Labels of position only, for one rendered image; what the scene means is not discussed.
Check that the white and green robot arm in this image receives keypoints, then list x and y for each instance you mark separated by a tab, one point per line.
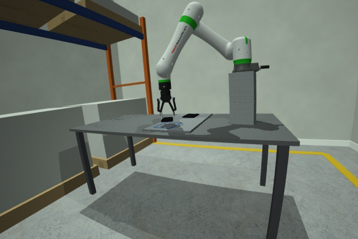
239	50

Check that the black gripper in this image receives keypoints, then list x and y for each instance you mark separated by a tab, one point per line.
166	97

